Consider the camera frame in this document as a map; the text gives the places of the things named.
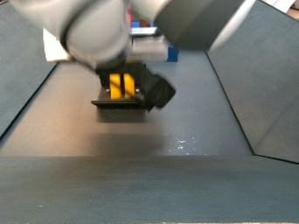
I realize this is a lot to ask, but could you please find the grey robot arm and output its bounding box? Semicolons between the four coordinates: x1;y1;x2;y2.
10;0;257;70

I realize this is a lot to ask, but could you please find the black curved holder bracket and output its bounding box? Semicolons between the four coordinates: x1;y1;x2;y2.
91;63;151;109

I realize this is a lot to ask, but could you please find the blue peg board base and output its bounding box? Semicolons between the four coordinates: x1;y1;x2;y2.
129;22;180;62

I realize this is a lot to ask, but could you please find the yellow double-square forked block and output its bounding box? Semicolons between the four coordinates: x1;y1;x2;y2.
109;73;137;100

